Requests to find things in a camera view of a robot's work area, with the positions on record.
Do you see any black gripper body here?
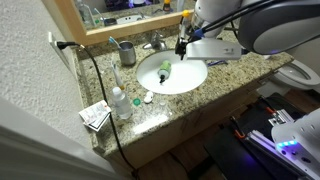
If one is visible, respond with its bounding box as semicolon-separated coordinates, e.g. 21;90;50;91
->
174;35;188;56

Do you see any green pump bottle black pump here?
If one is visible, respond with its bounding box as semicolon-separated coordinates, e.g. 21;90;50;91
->
157;60;173;85

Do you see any white oval sink basin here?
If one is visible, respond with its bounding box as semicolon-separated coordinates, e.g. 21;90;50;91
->
135;49;209;96

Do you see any clear bottle white cap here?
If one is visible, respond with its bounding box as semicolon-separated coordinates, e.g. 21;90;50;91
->
111;87;133;121

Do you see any chrome faucet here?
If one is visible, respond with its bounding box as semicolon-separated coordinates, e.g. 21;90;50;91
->
142;30;168;53

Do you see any wood framed mirror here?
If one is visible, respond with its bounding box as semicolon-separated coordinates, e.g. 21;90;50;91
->
54;0;201;47

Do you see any white contact lens case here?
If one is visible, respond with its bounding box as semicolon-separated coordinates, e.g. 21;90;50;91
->
143;90;155;104

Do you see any stainless steel tumbler cup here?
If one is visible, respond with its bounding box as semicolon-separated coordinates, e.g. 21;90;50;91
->
118;41;137;67

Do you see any blue toothbrush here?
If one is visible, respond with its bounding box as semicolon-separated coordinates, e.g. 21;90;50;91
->
108;37;122;50

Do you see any white lotion tube yellow cap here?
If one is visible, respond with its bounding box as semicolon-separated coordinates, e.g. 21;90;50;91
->
110;61;127;92

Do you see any wooden vanity cabinet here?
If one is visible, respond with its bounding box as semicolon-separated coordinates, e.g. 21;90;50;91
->
99;79;268;174

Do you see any black orange clamp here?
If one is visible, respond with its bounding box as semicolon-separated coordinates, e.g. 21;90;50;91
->
229;116;248;140
264;105;278;117

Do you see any black robot cart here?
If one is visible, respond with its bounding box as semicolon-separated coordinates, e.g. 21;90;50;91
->
203;93;320;180

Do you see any white toilet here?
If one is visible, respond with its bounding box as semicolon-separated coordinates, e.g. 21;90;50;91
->
256;54;320;98

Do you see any white door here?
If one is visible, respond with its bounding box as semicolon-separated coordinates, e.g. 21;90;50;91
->
0;96;125;180

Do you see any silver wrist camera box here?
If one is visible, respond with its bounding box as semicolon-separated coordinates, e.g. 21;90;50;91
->
185;37;243;61

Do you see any black power cable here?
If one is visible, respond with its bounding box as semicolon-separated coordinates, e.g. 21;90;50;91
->
55;41;139;179

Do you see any aluminium mounting rail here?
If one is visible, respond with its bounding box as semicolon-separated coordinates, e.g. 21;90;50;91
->
246;109;318;180

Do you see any white wall outlet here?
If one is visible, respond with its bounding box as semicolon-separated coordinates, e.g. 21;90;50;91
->
48;32;76;73

